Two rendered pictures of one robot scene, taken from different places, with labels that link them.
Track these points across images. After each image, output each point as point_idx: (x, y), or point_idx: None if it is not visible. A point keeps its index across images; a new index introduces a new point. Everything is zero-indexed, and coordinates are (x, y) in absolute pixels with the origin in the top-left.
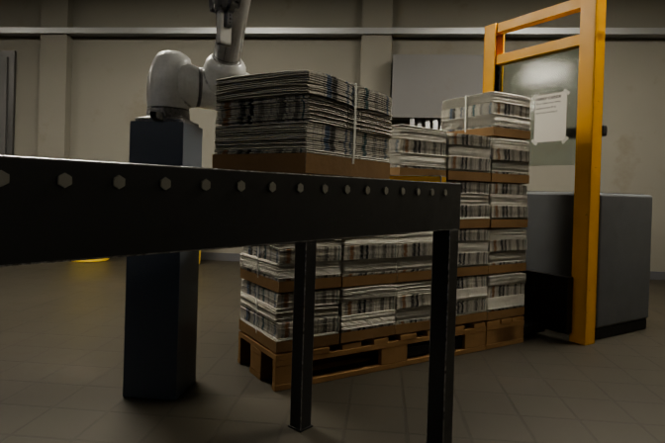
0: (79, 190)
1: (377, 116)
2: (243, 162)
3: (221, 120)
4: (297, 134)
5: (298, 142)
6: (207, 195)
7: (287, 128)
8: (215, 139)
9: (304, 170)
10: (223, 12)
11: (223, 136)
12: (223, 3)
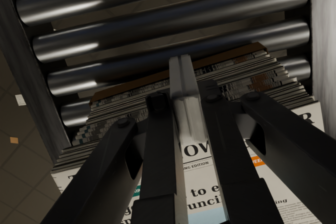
0: None
1: None
2: (195, 65)
3: (271, 75)
4: (104, 113)
5: (103, 108)
6: None
7: (119, 112)
8: (274, 59)
9: (95, 93)
10: (172, 105)
11: (257, 68)
12: (165, 118)
